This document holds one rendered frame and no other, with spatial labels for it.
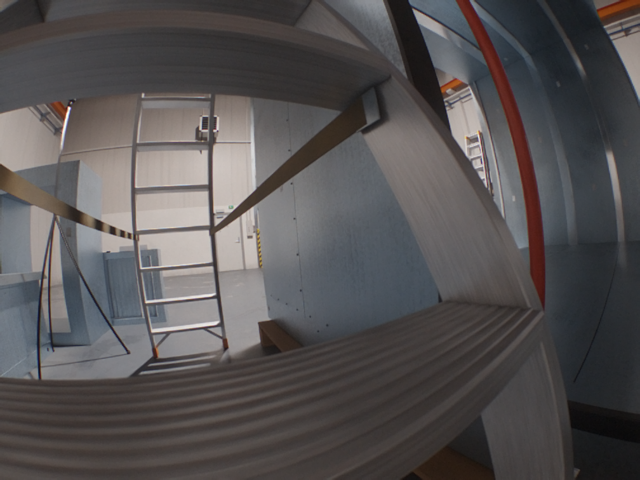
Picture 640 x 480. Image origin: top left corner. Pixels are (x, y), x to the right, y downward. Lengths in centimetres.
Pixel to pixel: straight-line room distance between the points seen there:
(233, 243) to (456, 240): 997
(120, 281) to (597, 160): 569
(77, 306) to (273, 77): 246
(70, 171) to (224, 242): 806
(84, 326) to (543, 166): 535
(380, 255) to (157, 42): 65
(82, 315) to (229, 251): 808
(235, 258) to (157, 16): 998
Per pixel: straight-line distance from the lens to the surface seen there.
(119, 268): 318
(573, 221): 394
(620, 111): 410
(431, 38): 380
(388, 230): 68
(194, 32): 19
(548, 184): 407
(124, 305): 322
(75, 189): 260
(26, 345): 225
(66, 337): 270
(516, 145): 55
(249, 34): 20
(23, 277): 220
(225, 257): 1006
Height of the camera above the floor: 68
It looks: 1 degrees up
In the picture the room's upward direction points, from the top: 5 degrees counter-clockwise
